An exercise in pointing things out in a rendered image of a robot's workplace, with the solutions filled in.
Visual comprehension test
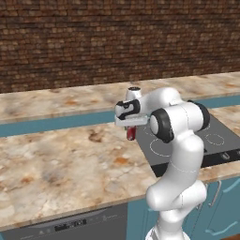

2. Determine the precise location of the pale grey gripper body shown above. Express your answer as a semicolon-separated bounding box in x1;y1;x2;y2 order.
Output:
114;114;149;128

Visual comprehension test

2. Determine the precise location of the red soda can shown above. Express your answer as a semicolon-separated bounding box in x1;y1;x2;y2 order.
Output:
126;125;138;142

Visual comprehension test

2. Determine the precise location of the black glass hob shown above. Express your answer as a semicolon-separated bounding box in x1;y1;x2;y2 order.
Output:
134;110;240;178

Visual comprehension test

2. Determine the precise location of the teal cupboard door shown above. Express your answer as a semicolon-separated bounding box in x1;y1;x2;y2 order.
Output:
187;179;224;240
126;184;210;240

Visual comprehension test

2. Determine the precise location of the dark grey dishwasher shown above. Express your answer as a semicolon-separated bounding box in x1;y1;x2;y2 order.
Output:
0;202;129;240

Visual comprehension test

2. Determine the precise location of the teal drawer front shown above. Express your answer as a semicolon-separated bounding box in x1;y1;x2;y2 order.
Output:
203;215;240;240
215;175;240;219

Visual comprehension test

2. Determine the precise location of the pale cupboard door handle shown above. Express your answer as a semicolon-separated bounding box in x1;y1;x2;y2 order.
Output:
196;184;209;211
207;180;222;208

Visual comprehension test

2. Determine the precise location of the light blue drawer handle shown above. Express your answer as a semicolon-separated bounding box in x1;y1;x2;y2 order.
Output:
204;220;239;236
222;177;240;193

